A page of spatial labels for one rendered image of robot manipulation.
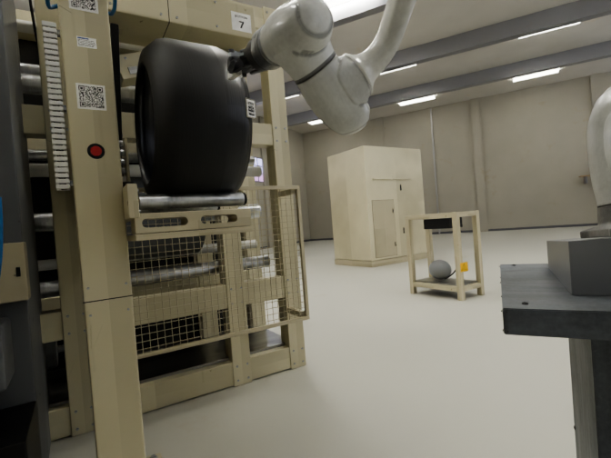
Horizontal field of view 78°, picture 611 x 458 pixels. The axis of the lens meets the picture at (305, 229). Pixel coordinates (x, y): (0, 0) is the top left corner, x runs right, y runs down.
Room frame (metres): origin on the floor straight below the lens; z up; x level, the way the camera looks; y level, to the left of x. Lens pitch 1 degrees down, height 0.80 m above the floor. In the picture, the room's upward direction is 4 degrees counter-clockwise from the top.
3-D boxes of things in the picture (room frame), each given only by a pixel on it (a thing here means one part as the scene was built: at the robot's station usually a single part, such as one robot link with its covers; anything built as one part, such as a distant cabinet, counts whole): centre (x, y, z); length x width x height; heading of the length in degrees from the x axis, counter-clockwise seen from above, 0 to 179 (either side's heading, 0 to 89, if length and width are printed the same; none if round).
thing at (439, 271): (3.68, -1.33, 0.40); 0.60 x 0.35 x 0.80; 33
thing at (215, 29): (1.64, 0.47, 1.71); 0.61 x 0.25 x 0.15; 121
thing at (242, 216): (1.20, 0.35, 0.83); 0.36 x 0.09 x 0.06; 121
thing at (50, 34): (1.10, 0.69, 1.19); 0.05 x 0.04 x 0.48; 31
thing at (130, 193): (1.22, 0.58, 0.90); 0.40 x 0.03 x 0.10; 31
